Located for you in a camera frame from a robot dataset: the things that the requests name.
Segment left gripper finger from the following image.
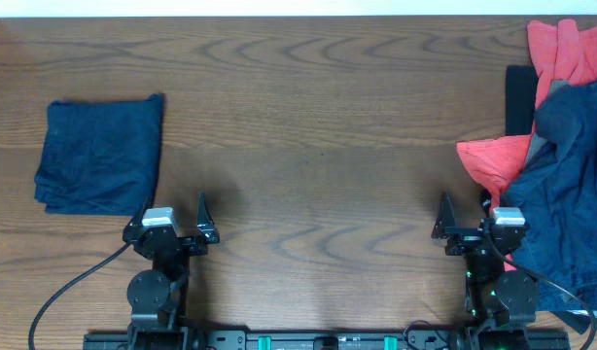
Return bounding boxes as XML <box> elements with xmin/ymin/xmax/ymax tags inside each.
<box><xmin>196</xmin><ymin>191</ymin><xmax>215</xmax><ymax>228</ymax></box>
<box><xmin>128</xmin><ymin>198</ymin><xmax>151</xmax><ymax>227</ymax></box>

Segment folded navy blue garment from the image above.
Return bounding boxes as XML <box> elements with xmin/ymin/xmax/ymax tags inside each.
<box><xmin>34</xmin><ymin>93</ymin><xmax>164</xmax><ymax>217</ymax></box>

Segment black cloth strip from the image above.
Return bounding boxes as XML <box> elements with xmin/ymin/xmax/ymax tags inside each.
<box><xmin>505</xmin><ymin>65</ymin><xmax>539</xmax><ymax>136</ymax></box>

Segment grey garment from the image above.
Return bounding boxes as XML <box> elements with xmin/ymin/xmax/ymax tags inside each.
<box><xmin>524</xmin><ymin>80</ymin><xmax>570</xmax><ymax>166</ymax></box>

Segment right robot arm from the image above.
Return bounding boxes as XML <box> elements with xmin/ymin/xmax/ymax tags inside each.
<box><xmin>431</xmin><ymin>193</ymin><xmax>539</xmax><ymax>349</ymax></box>

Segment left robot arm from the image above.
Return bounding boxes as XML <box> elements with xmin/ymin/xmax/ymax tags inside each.
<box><xmin>123</xmin><ymin>192</ymin><xmax>220</xmax><ymax>350</ymax></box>

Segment navy blue denim shorts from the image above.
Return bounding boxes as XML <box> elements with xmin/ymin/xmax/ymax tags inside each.
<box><xmin>502</xmin><ymin>82</ymin><xmax>597</xmax><ymax>311</ymax></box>

